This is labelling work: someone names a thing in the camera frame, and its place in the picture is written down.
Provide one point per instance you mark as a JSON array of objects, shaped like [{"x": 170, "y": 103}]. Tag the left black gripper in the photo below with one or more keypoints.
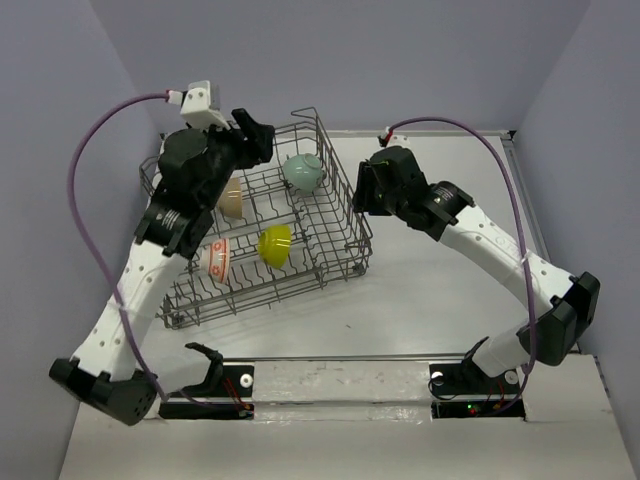
[{"x": 261, "y": 144}]

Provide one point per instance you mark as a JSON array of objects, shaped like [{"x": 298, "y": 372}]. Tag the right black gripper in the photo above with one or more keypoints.
[{"x": 362, "y": 194}]

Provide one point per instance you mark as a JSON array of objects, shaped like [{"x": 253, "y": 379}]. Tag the celadon green bowl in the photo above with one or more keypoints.
[{"x": 303, "y": 171}]

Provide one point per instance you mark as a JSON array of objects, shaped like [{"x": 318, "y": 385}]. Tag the white bowl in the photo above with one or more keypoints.
[{"x": 230, "y": 202}]

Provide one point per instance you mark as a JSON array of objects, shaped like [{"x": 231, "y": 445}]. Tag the yellow-green plastic bowl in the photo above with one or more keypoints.
[{"x": 274, "y": 245}]

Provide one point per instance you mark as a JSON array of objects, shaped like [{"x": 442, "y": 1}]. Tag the orange patterned bowl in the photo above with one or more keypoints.
[{"x": 215, "y": 260}]

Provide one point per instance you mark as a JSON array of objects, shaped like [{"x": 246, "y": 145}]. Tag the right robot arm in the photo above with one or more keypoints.
[{"x": 563, "y": 304}]

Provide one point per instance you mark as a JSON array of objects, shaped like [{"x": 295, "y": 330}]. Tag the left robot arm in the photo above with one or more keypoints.
[{"x": 107, "y": 371}]

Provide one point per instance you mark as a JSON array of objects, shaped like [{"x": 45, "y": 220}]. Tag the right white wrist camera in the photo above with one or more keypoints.
[{"x": 388, "y": 138}]

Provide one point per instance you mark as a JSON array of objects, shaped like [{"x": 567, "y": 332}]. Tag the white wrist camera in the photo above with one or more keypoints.
[
  {"x": 200, "y": 106},
  {"x": 388, "y": 138}
]

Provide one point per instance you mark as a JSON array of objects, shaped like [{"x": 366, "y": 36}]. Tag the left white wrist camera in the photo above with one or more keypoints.
[{"x": 200, "y": 106}]

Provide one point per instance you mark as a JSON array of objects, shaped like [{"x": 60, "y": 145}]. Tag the grey wire dish rack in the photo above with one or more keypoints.
[{"x": 330, "y": 242}]

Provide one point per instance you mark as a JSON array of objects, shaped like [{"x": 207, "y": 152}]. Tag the metal rail bar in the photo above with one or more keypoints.
[{"x": 438, "y": 357}]

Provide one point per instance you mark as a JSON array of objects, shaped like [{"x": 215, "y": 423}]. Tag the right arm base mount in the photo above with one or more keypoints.
[{"x": 456, "y": 398}]

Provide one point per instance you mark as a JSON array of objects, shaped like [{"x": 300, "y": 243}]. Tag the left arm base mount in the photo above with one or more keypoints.
[{"x": 226, "y": 393}]

